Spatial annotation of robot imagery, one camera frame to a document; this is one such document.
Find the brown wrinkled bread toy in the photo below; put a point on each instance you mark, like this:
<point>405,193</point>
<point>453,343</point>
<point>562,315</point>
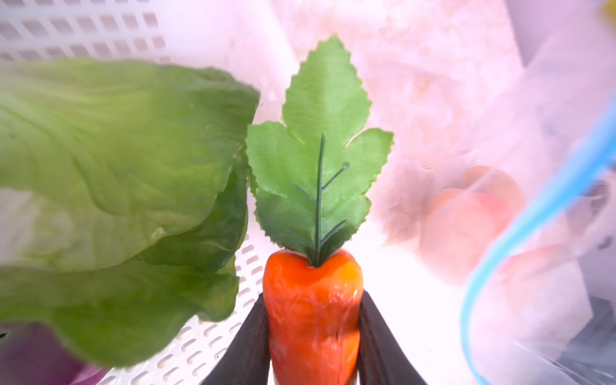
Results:
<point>496,182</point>

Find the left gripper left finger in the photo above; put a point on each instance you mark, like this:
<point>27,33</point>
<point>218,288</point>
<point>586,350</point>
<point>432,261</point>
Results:
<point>247,359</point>

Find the orange pumpkin toy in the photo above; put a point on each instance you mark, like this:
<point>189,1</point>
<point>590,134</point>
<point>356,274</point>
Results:
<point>456,230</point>

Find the purple onion toy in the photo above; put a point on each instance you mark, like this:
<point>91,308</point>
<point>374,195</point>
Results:
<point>31,354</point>

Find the orange carrot toy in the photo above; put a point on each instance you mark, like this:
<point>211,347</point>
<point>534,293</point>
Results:
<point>311,173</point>

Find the green lettuce toy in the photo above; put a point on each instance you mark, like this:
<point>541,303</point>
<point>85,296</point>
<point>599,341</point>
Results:
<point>123,200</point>

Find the white plastic perforated basket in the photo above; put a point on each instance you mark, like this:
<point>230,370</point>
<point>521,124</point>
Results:
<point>242,38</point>

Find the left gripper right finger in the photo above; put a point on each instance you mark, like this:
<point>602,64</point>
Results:
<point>381,360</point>

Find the clear zip top bag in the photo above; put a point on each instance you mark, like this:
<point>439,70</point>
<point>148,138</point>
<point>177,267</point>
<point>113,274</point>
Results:
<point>539,307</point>

